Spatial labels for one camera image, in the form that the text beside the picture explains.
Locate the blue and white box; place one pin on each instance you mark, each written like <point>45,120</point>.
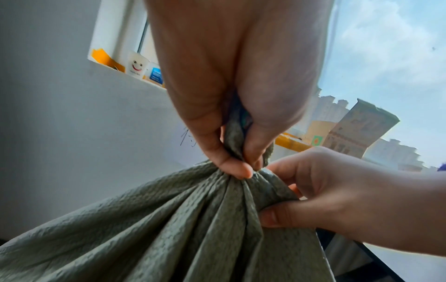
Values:
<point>155,75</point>

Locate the black frame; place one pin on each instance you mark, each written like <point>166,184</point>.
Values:
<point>379,267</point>

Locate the brown patterned carton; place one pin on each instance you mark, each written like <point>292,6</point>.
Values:
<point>359,129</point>

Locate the person's right forearm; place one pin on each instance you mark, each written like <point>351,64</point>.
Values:
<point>430,214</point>

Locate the person's left hand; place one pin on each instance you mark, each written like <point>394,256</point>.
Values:
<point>209,55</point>

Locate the white smiley face cup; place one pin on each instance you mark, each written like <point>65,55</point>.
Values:
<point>136,66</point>

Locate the green textured cloth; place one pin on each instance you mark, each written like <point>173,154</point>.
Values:
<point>174,234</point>

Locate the white window frame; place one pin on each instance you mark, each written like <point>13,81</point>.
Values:
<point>118,33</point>

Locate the yellow box with green label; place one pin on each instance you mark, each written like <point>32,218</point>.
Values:
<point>319,132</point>

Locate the person's right hand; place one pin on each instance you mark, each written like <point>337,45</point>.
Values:
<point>348,192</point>

